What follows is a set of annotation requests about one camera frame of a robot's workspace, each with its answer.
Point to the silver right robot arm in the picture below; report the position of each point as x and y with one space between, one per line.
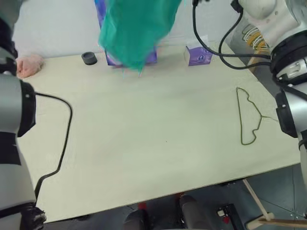
293 112

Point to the grey round bin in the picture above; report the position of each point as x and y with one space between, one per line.
238 38

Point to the small purple box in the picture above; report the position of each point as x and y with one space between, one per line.
199 57

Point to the person's bare hand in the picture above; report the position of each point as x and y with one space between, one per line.
28 67

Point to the tall purple box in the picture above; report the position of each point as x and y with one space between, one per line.
153 57

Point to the black round puck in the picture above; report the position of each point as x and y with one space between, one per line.
88 58

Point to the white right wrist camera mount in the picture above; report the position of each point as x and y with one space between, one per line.
263 14

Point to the dark rounded shape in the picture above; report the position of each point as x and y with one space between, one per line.
192 213
135 220

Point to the wooden stand frame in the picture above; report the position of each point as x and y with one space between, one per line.
254 196

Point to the teal green shorts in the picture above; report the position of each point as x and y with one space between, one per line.
134 31

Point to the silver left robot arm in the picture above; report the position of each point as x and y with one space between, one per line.
9 103

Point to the black bracket with red tag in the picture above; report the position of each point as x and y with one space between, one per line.
231 215

